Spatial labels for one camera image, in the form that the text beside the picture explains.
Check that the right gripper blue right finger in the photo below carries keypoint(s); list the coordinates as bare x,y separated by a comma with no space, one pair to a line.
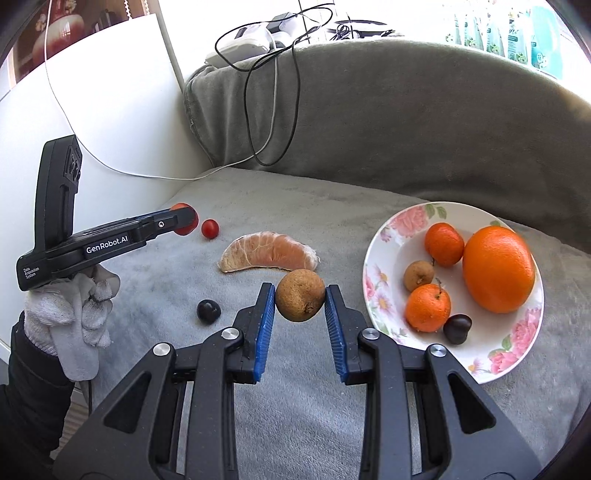
344,326

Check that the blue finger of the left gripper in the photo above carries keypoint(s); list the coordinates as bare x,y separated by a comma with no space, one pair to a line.
156,223

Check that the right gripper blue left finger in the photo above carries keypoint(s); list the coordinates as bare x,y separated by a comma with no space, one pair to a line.
256,324

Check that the large red tomato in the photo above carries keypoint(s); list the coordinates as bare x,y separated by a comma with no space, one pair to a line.
187,218

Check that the brown kiwi fruit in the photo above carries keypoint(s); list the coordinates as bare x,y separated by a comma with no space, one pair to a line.
300,295

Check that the peeled pomelo segment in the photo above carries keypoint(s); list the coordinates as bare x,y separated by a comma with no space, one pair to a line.
266,249

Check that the small tangerine with stem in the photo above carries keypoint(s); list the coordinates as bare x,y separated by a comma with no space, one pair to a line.
428,308

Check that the black sleeved left forearm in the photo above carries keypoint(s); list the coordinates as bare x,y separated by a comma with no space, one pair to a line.
34,403

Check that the white gloved left hand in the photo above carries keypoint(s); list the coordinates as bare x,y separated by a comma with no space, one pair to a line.
67,319

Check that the dark plum on blanket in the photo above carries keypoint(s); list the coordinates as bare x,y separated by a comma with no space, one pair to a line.
208,311

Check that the small red cherry tomato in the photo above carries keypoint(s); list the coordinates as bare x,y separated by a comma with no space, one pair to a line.
210,229

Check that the small brown longan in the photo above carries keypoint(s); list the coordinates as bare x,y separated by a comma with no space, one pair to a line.
417,274

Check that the dark plum in plate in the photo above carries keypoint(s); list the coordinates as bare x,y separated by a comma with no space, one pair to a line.
457,328

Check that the floral white plate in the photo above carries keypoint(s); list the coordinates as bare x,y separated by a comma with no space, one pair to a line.
496,343

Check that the large orange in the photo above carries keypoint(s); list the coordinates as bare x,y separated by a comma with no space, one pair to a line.
498,269

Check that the grey sofa blanket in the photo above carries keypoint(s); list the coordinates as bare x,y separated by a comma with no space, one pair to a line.
384,125

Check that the white power strip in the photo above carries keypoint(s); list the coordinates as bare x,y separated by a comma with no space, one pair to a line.
248,42

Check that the red vase picture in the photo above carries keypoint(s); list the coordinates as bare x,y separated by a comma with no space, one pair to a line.
58,24

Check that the teal bottle pack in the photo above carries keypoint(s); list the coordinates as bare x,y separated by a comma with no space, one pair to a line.
525,32

